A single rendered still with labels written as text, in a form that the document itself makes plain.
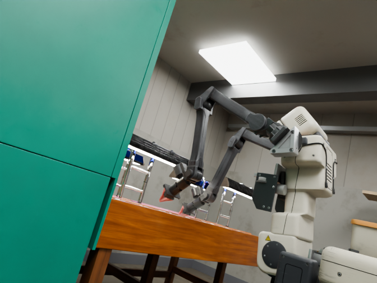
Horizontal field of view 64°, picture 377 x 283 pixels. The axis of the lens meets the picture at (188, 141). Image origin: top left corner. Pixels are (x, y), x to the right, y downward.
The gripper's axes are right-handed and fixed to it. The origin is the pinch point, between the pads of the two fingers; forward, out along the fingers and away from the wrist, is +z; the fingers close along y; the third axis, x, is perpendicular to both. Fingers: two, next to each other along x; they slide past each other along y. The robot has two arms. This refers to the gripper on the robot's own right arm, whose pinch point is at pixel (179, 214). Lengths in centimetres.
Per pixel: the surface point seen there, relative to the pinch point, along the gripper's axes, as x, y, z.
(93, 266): 43, 75, -13
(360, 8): -105, -60, -166
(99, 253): 39, 74, -16
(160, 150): -21.0, 36.1, -24.5
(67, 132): 12, 104, -43
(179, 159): -20.8, 19.9, -24.6
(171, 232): 29, 40, -25
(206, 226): 23.8, 17.2, -28.8
